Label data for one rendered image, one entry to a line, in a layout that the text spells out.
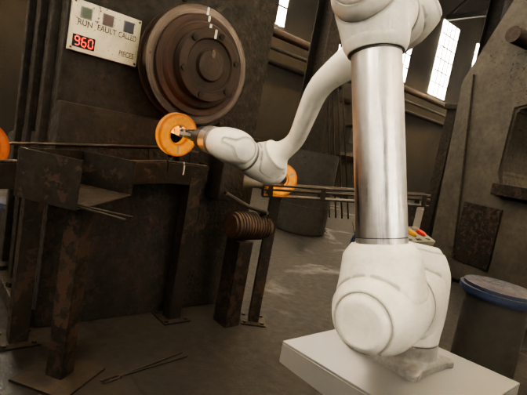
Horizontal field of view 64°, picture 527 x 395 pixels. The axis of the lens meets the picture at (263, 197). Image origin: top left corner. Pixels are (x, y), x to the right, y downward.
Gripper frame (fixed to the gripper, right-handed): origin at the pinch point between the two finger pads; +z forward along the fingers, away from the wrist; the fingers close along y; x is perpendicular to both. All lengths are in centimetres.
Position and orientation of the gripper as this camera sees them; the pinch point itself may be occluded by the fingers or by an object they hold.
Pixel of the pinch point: (177, 130)
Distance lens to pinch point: 154.7
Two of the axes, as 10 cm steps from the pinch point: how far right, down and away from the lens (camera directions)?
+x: 2.1, -9.6, -1.6
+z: -6.3, -2.6, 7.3
